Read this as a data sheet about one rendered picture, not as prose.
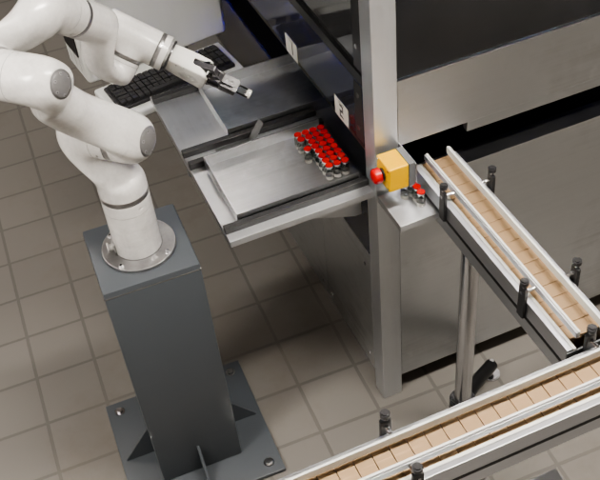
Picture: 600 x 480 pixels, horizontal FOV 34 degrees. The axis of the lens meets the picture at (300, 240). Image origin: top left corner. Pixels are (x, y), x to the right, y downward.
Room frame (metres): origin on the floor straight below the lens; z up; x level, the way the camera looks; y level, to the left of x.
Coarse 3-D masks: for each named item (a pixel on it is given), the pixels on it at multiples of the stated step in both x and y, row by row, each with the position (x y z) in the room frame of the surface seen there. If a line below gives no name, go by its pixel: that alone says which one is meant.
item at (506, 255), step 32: (448, 160) 1.92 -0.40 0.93; (448, 192) 1.75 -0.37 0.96; (480, 192) 1.78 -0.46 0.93; (448, 224) 1.73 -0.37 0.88; (480, 224) 1.64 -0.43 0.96; (512, 224) 1.62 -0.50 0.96; (480, 256) 1.59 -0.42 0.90; (512, 256) 1.51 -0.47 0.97; (544, 256) 1.50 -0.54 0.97; (512, 288) 1.46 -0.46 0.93; (544, 288) 1.44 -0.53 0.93; (576, 288) 1.40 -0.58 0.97; (544, 320) 1.35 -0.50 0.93; (576, 320) 1.34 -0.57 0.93; (544, 352) 1.33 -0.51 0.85; (576, 352) 1.26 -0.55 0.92
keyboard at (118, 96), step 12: (204, 48) 2.73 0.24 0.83; (216, 48) 2.72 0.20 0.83; (216, 60) 2.65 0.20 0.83; (228, 60) 2.64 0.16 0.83; (144, 72) 2.63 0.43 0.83; (156, 72) 2.62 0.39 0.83; (168, 72) 2.61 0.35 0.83; (132, 84) 2.57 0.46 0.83; (144, 84) 2.57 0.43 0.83; (156, 84) 2.56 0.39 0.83; (168, 84) 2.55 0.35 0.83; (180, 84) 2.56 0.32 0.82; (120, 96) 2.51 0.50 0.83; (132, 96) 2.50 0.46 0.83; (144, 96) 2.51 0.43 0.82
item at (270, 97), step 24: (240, 72) 2.46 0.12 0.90; (264, 72) 2.47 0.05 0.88; (288, 72) 2.46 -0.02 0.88; (216, 96) 2.38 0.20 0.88; (240, 96) 2.37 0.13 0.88; (264, 96) 2.35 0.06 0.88; (288, 96) 2.34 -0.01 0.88; (312, 96) 2.32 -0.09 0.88; (240, 120) 2.25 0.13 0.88; (264, 120) 2.21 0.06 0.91
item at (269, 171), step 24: (264, 144) 2.12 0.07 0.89; (288, 144) 2.12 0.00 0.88; (216, 168) 2.05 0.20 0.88; (240, 168) 2.04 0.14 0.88; (264, 168) 2.03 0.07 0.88; (288, 168) 2.02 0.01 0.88; (312, 168) 2.00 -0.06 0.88; (240, 192) 1.94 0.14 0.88; (264, 192) 1.93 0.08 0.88; (288, 192) 1.92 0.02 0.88; (312, 192) 1.88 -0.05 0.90; (240, 216) 1.82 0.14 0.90
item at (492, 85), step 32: (320, 32) 2.16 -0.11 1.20; (544, 32) 2.02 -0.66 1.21; (576, 32) 2.05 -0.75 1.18; (352, 64) 1.99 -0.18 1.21; (448, 64) 1.94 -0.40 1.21; (480, 64) 1.96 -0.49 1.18; (512, 64) 1.99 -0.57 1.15; (544, 64) 2.02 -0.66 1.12; (576, 64) 2.06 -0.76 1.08; (416, 96) 1.91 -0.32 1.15; (448, 96) 1.94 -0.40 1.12; (480, 96) 1.97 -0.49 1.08; (512, 96) 2.00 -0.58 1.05; (544, 96) 2.03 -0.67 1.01; (416, 128) 1.91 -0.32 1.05; (448, 128) 1.94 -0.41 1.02
